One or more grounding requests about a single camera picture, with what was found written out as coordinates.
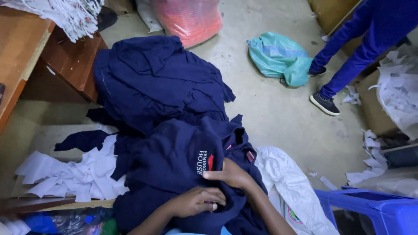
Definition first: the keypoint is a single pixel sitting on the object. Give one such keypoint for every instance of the blue plastic stool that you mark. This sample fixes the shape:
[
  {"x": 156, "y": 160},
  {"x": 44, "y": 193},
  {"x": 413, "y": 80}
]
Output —
[{"x": 369, "y": 209}]

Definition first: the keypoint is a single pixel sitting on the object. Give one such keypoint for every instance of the pile of white paper scraps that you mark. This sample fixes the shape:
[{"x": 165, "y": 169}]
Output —
[{"x": 71, "y": 176}]

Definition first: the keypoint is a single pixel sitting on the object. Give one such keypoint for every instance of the heap of scraps by box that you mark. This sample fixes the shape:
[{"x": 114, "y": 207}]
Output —
[{"x": 370, "y": 156}]

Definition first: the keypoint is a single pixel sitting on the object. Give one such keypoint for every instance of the red mesh sack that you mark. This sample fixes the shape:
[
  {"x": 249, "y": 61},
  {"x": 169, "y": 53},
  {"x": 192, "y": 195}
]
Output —
[{"x": 187, "y": 19}]

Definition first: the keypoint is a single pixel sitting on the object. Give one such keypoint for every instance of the person's right hand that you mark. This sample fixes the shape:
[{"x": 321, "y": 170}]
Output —
[{"x": 232, "y": 174}]

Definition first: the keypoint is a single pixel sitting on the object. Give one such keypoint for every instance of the clear bag of white scraps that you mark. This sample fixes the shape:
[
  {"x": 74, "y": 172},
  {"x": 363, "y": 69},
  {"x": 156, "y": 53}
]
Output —
[{"x": 400, "y": 91}]

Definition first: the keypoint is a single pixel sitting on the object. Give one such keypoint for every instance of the teal plastic bag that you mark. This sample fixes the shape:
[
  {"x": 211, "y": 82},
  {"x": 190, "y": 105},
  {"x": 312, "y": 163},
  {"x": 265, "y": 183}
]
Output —
[{"x": 277, "y": 58}]

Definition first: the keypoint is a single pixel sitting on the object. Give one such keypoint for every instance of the heap of navy sweaters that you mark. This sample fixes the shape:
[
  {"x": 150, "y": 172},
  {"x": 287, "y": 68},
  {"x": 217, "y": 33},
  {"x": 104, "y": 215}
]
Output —
[{"x": 156, "y": 81}]

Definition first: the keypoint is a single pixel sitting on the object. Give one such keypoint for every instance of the white woven sack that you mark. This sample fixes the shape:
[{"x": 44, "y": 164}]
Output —
[{"x": 294, "y": 189}]

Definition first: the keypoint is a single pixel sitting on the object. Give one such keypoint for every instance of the cardboard box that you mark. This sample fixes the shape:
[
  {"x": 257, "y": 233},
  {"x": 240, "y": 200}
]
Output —
[{"x": 372, "y": 107}]

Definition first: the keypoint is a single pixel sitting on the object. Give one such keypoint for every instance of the wooden desk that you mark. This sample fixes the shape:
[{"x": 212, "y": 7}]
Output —
[{"x": 42, "y": 62}]

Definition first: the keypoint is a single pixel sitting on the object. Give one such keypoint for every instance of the navy sweater with embroidered crest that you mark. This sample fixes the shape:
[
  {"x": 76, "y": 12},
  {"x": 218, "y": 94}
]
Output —
[{"x": 176, "y": 176}]

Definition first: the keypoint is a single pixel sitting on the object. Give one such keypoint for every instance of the crumpled plastic packaging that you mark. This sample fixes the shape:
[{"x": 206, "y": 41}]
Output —
[{"x": 65, "y": 223}]

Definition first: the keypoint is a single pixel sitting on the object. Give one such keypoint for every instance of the person's left hand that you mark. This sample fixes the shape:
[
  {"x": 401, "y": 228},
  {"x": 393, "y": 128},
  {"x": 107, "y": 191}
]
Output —
[{"x": 192, "y": 202}]

